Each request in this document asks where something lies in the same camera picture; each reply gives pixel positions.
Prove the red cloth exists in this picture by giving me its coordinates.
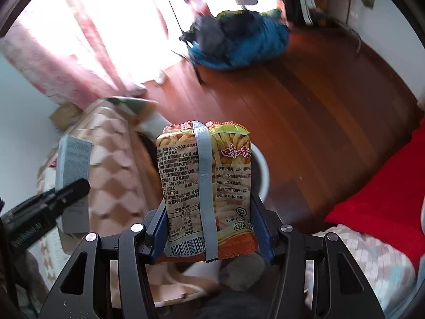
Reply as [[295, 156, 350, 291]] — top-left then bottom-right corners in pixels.
[[325, 118, 425, 264]]

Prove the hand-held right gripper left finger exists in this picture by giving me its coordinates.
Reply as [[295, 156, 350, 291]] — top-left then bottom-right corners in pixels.
[[39, 198, 168, 319]]

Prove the cardboard box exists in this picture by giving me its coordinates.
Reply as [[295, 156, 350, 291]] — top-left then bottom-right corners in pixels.
[[49, 102, 83, 130]]

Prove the orange snack packet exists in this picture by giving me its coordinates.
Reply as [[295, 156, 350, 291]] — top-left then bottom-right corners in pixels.
[[156, 120, 260, 262]]

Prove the blue and black backpack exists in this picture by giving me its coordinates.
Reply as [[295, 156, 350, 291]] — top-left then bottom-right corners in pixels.
[[178, 9, 290, 71]]

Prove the beige checked blanket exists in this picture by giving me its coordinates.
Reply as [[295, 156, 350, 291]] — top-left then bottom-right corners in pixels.
[[20, 98, 206, 309]]

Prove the pastel checked fabric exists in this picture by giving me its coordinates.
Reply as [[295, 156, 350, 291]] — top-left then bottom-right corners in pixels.
[[304, 224, 417, 313]]

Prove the white round bin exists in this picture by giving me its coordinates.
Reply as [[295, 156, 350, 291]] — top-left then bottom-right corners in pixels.
[[250, 142, 271, 201]]

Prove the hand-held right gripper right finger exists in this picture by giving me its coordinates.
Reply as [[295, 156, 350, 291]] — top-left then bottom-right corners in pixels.
[[250, 194, 386, 319]]

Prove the grey rectangular box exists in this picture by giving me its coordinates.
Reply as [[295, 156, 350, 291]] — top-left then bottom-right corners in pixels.
[[55, 135, 93, 234]]

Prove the grey slipper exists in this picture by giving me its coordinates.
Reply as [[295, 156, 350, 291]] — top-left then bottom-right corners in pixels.
[[218, 252, 267, 290]]

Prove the pink curtain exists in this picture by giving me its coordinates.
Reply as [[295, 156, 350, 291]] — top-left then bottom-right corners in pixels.
[[0, 0, 213, 106]]

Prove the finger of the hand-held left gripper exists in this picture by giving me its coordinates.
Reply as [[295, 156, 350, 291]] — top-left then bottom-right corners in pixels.
[[50, 178, 91, 220]]

